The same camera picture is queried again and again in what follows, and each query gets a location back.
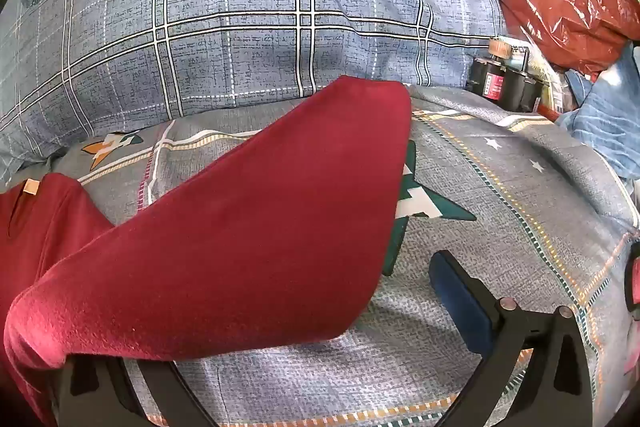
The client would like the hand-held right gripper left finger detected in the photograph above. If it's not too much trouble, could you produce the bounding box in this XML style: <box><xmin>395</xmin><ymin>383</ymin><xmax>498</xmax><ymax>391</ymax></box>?
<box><xmin>52</xmin><ymin>353</ymin><xmax>222</xmax><ymax>427</ymax></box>

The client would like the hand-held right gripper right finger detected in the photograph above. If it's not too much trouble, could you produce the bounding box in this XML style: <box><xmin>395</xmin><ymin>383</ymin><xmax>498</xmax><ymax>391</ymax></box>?
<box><xmin>429</xmin><ymin>249</ymin><xmax>601</xmax><ymax>427</ymax></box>

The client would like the red knit sweater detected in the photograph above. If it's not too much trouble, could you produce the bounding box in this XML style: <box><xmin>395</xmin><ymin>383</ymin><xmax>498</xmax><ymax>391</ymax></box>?
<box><xmin>0</xmin><ymin>75</ymin><xmax>413</xmax><ymax>427</ymax></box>

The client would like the grey printed bedsheet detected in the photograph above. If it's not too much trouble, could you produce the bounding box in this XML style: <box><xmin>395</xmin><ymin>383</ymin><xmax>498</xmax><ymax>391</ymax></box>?
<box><xmin>50</xmin><ymin>84</ymin><xmax>640</xmax><ymax>427</ymax></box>

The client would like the light blue cloth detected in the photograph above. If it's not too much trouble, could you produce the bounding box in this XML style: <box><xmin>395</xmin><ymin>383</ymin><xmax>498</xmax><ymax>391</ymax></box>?
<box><xmin>554</xmin><ymin>41</ymin><xmax>640</xmax><ymax>182</ymax></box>

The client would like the blue plaid pillow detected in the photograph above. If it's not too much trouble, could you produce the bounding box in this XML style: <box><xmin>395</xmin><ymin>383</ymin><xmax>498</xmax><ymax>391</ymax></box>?
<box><xmin>0</xmin><ymin>0</ymin><xmax>507</xmax><ymax>188</ymax></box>

